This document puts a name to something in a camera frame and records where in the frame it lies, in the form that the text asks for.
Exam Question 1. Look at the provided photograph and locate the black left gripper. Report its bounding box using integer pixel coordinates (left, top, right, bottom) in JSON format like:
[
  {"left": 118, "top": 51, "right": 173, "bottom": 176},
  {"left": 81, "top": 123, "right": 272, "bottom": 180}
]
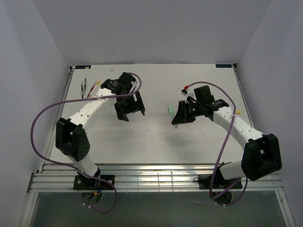
[{"left": 115, "top": 91, "right": 145, "bottom": 122}]

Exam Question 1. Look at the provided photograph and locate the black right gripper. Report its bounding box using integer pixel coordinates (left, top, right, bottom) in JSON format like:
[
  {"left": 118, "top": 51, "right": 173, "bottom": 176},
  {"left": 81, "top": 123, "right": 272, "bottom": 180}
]
[{"left": 172, "top": 100, "right": 203, "bottom": 124}]

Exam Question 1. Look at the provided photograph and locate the green highlighter pen body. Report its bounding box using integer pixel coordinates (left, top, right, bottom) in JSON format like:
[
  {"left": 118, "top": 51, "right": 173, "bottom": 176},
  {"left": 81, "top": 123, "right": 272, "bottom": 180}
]
[{"left": 168, "top": 106, "right": 178, "bottom": 129}]

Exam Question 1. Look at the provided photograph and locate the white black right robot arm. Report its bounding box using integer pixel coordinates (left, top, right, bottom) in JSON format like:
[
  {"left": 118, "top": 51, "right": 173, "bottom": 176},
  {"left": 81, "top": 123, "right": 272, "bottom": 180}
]
[{"left": 171, "top": 99, "right": 282, "bottom": 188}]

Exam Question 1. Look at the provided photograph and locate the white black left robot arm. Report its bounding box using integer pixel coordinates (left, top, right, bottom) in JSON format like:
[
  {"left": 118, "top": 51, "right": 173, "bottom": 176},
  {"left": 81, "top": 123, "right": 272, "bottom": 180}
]
[{"left": 55, "top": 72, "right": 145, "bottom": 189}]

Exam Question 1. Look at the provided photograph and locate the red yellow thin pen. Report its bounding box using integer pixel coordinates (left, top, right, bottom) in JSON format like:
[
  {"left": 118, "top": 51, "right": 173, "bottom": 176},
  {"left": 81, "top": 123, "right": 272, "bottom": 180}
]
[{"left": 86, "top": 81, "right": 100, "bottom": 98}]

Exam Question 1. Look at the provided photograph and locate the black thin pen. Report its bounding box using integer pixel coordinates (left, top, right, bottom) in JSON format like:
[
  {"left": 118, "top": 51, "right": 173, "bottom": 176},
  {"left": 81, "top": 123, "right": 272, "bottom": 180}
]
[{"left": 80, "top": 81, "right": 84, "bottom": 99}]

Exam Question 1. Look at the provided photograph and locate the green capped thin pen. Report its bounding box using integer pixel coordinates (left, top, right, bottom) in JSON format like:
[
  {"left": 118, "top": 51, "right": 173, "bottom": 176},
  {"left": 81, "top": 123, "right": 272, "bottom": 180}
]
[{"left": 83, "top": 78, "right": 87, "bottom": 91}]

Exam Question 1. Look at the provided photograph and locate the left blue corner label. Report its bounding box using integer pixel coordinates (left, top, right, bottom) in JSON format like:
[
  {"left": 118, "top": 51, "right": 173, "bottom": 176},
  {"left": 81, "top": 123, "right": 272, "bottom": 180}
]
[{"left": 75, "top": 65, "right": 91, "bottom": 70}]

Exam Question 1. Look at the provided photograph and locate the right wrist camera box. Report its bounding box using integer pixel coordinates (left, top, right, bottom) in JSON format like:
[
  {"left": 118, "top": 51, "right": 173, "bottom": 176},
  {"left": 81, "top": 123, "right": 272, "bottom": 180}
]
[{"left": 194, "top": 86, "right": 214, "bottom": 103}]

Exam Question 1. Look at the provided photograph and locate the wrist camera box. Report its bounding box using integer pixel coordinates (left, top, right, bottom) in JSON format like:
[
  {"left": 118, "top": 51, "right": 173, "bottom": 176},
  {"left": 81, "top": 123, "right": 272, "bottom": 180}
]
[
  {"left": 194, "top": 86, "right": 214, "bottom": 103},
  {"left": 118, "top": 72, "right": 136, "bottom": 90}
]

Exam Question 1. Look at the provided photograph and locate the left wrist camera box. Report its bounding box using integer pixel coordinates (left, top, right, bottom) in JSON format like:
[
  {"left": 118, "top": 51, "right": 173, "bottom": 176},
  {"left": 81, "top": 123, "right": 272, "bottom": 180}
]
[{"left": 118, "top": 72, "right": 136, "bottom": 90}]

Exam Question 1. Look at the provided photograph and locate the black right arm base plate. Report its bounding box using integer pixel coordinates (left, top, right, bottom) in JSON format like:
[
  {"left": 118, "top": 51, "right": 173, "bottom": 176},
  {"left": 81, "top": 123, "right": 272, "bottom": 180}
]
[{"left": 193, "top": 174, "right": 242, "bottom": 189}]

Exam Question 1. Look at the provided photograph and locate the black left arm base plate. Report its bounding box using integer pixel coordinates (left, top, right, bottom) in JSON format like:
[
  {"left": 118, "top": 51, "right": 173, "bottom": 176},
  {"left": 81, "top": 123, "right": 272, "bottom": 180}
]
[{"left": 73, "top": 175, "right": 113, "bottom": 191}]

